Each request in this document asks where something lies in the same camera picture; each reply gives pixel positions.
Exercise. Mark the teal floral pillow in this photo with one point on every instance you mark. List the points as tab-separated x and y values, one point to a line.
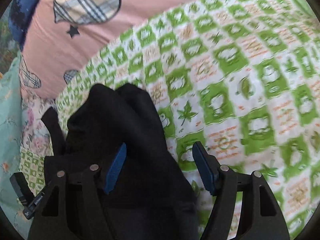
11	127

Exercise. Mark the black turtleneck sweater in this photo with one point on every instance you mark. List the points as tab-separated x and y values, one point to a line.
142	192

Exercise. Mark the green frog checkered blanket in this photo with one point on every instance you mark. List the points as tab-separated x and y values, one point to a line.
240	76

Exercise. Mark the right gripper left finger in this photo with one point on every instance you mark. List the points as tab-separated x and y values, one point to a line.
81	188

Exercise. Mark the dark blue starry cloth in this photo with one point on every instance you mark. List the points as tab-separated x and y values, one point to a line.
20	16

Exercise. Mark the pink floral patterned cloth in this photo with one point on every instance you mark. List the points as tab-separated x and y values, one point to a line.
35	136

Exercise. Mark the pink plaid heart duvet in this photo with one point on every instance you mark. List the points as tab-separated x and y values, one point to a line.
64	34

